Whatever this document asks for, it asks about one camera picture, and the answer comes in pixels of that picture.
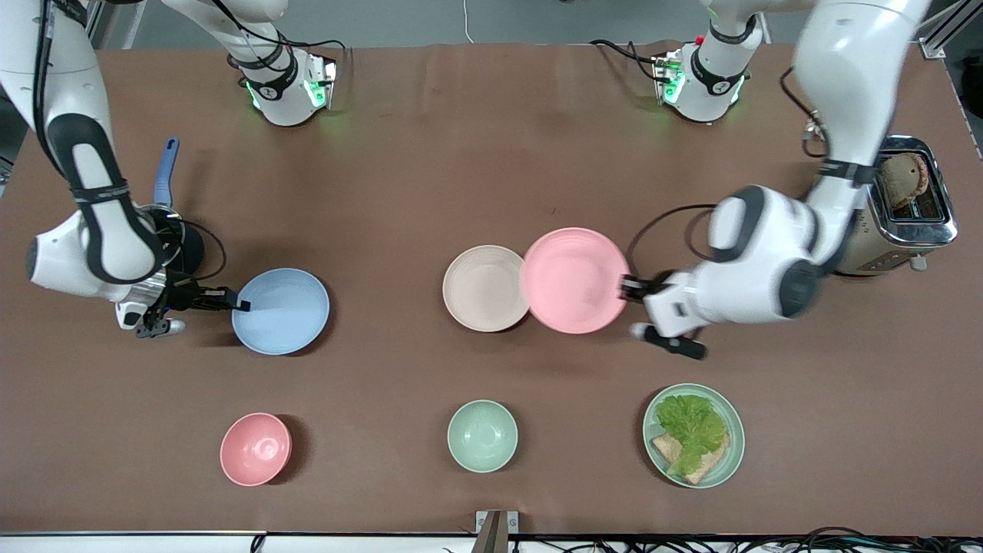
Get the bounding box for blue plate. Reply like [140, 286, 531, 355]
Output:
[231, 267, 330, 356]

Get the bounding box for pink plate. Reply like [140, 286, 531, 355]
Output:
[521, 227, 631, 335]

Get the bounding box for glass lid blue knob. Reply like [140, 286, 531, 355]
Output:
[144, 204, 187, 268]

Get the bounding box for green lettuce leaf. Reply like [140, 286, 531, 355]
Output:
[654, 394, 728, 477]

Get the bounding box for pink bowl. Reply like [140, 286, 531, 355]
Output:
[220, 412, 293, 487]

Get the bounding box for beige plate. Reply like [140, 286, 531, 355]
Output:
[442, 245, 531, 333]

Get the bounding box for green plate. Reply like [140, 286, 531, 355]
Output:
[643, 383, 746, 489]

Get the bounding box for brown bread slice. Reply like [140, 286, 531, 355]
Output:
[651, 432, 730, 485]

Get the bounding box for green bowl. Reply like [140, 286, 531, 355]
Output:
[447, 399, 518, 473]

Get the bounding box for brown toast slice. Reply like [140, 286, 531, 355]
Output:
[879, 152, 928, 208]

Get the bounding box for beige chrome toaster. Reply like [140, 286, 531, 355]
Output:
[833, 135, 959, 276]

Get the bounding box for black saucepan blue handle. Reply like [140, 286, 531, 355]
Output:
[142, 137, 205, 286]

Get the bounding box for black arm base cable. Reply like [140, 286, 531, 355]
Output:
[590, 38, 670, 82]
[207, 0, 346, 85]

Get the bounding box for black floor cable bundle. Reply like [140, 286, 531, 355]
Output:
[442, 526, 983, 553]

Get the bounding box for metal table bracket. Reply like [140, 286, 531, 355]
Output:
[475, 510, 519, 553]

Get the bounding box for aluminium frame profile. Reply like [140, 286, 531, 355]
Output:
[81, 0, 108, 48]
[918, 0, 983, 59]

